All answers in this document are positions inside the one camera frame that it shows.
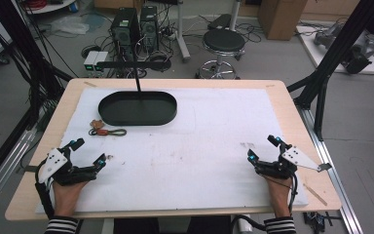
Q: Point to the white board with devices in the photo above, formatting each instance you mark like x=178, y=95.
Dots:
x=344, y=48

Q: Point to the person's left hand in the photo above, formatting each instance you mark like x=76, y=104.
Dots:
x=65, y=198

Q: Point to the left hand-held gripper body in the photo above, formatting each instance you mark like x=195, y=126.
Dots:
x=61, y=170

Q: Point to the cardboard box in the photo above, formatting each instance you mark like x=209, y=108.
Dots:
x=280, y=18

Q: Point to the black oval tray hanger stand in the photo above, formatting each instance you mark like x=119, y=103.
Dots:
x=136, y=110

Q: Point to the white power supply box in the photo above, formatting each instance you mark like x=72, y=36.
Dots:
x=100, y=60
x=91, y=60

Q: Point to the thin wooden stick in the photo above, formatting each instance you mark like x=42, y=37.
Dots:
x=315, y=194

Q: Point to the aluminium floor rail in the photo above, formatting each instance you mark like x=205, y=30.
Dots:
x=3, y=162
x=334, y=178

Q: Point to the black computer tower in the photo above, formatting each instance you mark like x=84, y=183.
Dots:
x=125, y=34
x=149, y=29

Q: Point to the wooden table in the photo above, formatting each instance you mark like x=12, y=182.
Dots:
x=308, y=136

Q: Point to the white metal stand leg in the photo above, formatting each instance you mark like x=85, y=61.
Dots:
x=183, y=32

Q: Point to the black metal frame post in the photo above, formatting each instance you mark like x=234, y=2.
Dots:
x=331, y=58
x=22, y=58

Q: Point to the clear plastic bag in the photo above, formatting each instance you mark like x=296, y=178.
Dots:
x=69, y=25

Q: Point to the black round stool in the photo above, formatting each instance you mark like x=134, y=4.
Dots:
x=223, y=42

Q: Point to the person's right hand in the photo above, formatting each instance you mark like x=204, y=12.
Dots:
x=280, y=195

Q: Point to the white table mat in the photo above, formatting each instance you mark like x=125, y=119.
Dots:
x=191, y=156

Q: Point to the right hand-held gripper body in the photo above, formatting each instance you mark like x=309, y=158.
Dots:
x=279, y=169

